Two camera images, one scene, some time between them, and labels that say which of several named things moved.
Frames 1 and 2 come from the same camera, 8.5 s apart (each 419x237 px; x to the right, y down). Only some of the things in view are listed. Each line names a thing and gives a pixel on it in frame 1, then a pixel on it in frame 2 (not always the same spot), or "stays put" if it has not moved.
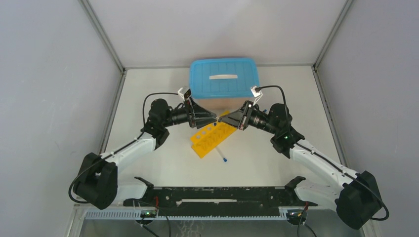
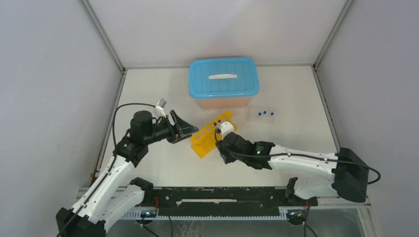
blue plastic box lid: (223, 78) stays put
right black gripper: (241, 117) → (226, 157)
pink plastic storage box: (223, 104) stays put
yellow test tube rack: (203, 142) stays put
